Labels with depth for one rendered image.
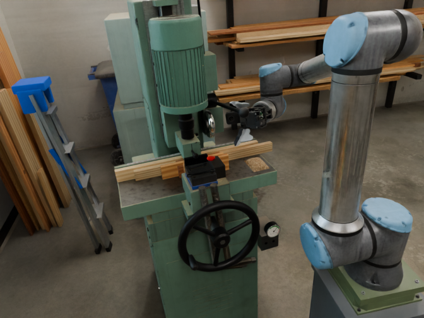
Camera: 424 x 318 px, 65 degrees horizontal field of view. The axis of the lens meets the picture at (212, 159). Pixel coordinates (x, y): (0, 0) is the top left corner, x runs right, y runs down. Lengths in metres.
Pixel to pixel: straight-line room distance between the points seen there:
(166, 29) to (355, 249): 0.88
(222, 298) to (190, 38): 1.13
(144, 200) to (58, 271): 1.33
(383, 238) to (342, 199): 0.22
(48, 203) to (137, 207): 1.59
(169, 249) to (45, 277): 1.24
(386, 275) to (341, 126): 0.57
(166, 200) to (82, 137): 2.78
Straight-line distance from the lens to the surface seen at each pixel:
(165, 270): 1.42
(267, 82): 1.36
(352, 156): 0.93
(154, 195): 1.22
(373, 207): 1.18
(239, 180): 1.26
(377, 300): 1.31
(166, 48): 1.11
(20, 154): 2.55
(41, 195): 2.68
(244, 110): 1.05
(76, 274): 2.36
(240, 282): 1.61
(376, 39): 0.86
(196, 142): 1.26
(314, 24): 3.46
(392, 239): 1.17
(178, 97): 1.15
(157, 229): 1.27
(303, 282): 2.10
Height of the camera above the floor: 1.57
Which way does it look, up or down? 29 degrees down
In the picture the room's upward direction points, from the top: 4 degrees counter-clockwise
